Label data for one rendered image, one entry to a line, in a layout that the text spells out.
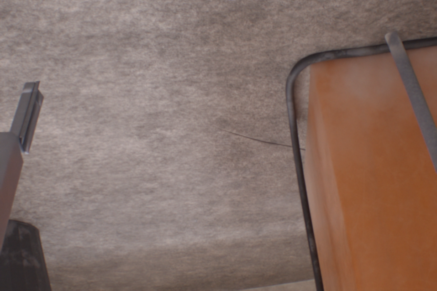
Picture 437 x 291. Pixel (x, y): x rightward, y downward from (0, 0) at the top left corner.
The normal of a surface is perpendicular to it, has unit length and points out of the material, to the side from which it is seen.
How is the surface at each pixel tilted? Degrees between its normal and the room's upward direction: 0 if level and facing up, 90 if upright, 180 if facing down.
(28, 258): 99
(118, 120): 0
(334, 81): 90
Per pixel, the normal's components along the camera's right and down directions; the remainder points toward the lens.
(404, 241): -0.09, -0.41
